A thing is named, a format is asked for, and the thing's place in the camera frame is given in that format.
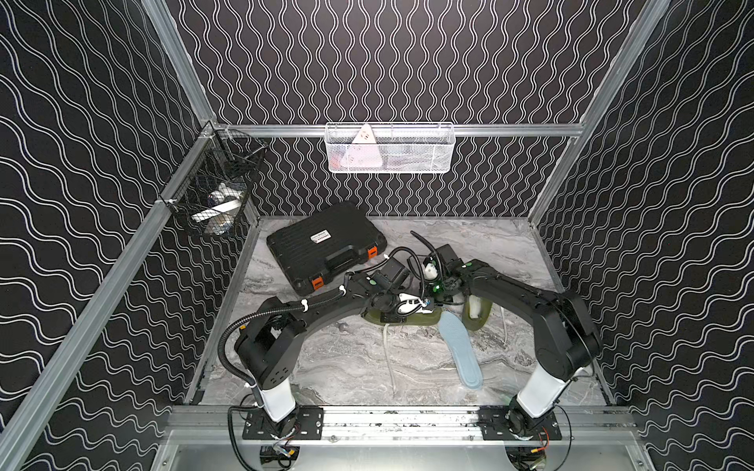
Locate green canvas shoe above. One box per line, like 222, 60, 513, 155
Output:
361, 308, 441, 394
461, 296, 493, 332

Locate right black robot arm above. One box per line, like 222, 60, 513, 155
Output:
425, 245, 602, 426

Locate right light blue insole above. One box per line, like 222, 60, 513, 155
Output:
437, 311, 483, 390

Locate black plastic tool case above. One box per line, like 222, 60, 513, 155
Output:
266, 201, 388, 296

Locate pink triangular card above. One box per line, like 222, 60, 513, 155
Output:
340, 124, 384, 173

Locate white items in black basket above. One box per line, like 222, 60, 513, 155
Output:
190, 183, 247, 236

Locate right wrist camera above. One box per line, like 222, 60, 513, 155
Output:
422, 262, 439, 281

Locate white wire wall basket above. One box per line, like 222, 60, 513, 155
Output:
323, 122, 457, 174

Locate black wire wall basket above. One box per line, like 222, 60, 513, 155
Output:
167, 128, 270, 239

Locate aluminium front rail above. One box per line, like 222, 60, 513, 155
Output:
163, 405, 640, 447

